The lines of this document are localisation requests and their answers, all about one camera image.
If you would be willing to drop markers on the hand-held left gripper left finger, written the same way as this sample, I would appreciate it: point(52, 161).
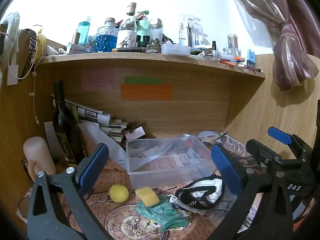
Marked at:
point(93, 167)

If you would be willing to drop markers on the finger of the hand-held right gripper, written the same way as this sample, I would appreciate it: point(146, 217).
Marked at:
point(260, 152)
point(278, 135)

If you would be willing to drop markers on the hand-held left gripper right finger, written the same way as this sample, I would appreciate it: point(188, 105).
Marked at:
point(225, 170)

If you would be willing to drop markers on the black and white underwear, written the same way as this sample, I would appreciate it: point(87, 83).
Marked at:
point(200, 195)

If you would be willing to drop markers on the yellow soft ball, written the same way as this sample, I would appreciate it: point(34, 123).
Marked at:
point(118, 193)

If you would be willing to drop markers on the clear plastic container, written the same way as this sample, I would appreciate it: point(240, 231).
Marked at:
point(165, 162)

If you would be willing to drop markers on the yellow sponge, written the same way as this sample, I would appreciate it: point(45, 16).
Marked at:
point(147, 196)

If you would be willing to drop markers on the green cloth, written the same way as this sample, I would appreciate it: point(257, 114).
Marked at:
point(161, 213)

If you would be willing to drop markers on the dark wine bottle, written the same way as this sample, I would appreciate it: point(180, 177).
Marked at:
point(63, 132)

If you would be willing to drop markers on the pile of newspapers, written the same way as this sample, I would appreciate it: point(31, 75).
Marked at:
point(100, 120)

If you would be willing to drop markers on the small bowl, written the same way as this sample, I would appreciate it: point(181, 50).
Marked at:
point(138, 147)

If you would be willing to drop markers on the small white card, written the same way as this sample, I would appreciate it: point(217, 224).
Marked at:
point(135, 133)

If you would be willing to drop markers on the beige cylinder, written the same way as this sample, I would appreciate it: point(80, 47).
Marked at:
point(38, 156)

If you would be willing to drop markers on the printed clock tablecloth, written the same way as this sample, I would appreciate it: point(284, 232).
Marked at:
point(125, 221)

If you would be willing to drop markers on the blue and white box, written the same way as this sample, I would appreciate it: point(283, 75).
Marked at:
point(250, 58)

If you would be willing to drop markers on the pink sticky note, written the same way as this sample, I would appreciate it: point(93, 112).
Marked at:
point(98, 80)

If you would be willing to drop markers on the orange sticky note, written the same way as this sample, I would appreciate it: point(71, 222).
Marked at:
point(146, 92)

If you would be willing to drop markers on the green sticky note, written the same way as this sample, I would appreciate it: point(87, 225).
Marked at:
point(143, 80)

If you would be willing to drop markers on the glass jar with lid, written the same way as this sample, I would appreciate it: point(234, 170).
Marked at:
point(232, 43)

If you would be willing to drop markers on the striped mauve curtain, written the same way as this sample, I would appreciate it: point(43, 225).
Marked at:
point(287, 30)

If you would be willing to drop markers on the wooden shelf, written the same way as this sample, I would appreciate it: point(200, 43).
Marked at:
point(150, 65)

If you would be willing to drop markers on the white red carton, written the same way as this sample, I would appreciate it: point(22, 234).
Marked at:
point(80, 47)

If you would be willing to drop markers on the dark pen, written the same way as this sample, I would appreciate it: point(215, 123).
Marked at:
point(128, 50)

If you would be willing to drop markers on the white paper tag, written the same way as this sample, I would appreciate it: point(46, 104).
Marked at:
point(12, 75)

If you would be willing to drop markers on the glass bottle with blue net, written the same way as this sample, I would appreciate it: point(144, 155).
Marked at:
point(107, 39)

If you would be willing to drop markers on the small clear plastic box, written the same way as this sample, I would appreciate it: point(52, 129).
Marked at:
point(175, 49)

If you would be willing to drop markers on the black lace band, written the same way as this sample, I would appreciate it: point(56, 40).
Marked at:
point(30, 52)

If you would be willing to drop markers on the yellow foam piece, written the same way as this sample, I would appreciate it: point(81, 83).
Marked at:
point(41, 45)

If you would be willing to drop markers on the blue liquid bottle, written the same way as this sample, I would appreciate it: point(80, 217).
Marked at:
point(83, 32)

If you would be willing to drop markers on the clear blister package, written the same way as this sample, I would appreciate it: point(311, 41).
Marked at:
point(188, 31)

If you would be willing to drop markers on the clear labelled wine bottle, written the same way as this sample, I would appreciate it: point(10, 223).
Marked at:
point(128, 30)

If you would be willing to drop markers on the mint green bottle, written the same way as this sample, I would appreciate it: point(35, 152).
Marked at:
point(143, 28)

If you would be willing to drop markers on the clear glass jar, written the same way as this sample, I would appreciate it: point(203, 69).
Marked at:
point(156, 31)

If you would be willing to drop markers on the white fluffy cloth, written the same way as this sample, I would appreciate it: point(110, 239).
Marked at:
point(11, 36)

